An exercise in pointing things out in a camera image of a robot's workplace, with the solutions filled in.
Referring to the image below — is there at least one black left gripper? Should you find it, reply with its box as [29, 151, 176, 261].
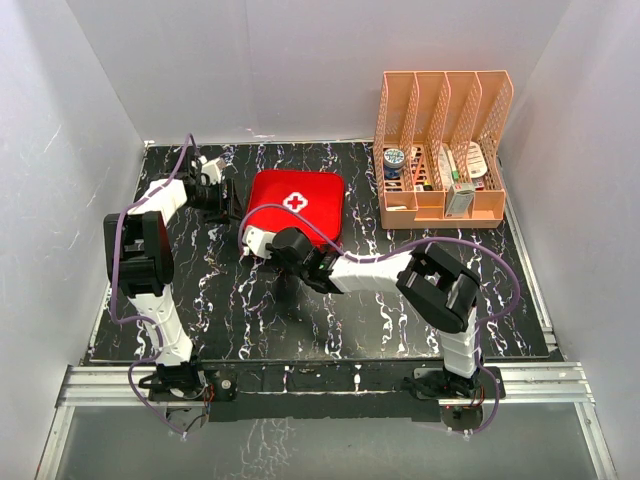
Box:
[188, 180, 248, 225]

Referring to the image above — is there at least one red black medicine case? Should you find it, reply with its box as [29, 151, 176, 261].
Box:
[239, 169, 345, 259]

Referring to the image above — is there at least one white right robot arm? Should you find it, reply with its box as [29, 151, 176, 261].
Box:
[239, 226, 482, 397]

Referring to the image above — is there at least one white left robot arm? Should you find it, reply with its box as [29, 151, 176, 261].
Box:
[103, 153, 243, 399]

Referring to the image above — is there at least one round blue patterned tin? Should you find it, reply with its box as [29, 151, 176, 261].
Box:
[383, 148, 406, 180]

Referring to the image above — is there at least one grey stapler box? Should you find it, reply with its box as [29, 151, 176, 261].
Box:
[444, 183, 475, 218]

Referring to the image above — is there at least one peach plastic desk organizer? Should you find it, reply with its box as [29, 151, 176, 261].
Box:
[373, 70, 514, 229]

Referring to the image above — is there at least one pink white card pack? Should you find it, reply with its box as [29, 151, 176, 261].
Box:
[466, 141, 488, 179]

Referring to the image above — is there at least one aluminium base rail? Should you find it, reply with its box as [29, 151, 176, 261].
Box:
[56, 360, 595, 407]

